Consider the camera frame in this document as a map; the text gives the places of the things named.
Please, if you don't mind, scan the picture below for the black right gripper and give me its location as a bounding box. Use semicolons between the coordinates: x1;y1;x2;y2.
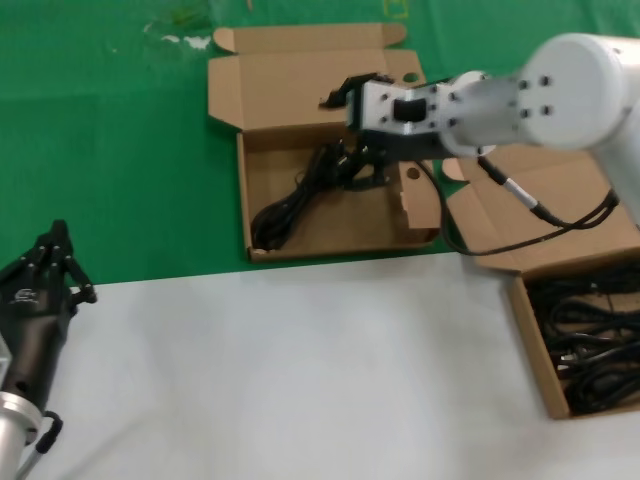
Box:
337;130;449;194

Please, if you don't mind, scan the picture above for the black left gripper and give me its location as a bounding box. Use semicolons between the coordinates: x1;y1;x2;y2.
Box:
0;219;99;406

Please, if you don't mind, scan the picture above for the black power cable bundle with plug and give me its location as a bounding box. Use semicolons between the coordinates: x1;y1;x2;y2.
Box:
251;141;354;251

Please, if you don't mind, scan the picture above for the open cardboard box with round holes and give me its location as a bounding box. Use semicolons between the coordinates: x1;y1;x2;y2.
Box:
207;22;446;264

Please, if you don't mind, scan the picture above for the green table cloth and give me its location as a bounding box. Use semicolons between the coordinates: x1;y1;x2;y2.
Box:
0;0;640;287

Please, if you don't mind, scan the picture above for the silver right wrist bracket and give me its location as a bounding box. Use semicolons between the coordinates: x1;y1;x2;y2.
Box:
346;79;454;137

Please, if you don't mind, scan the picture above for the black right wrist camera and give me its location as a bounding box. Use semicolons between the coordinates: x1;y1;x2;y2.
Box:
318;73;397;110

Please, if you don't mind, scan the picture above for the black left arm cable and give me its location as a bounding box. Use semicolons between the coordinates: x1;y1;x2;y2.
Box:
18;409;65;476

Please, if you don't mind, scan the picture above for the open cardboard box holding cables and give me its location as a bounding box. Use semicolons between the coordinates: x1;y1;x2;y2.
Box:
440;144;640;420

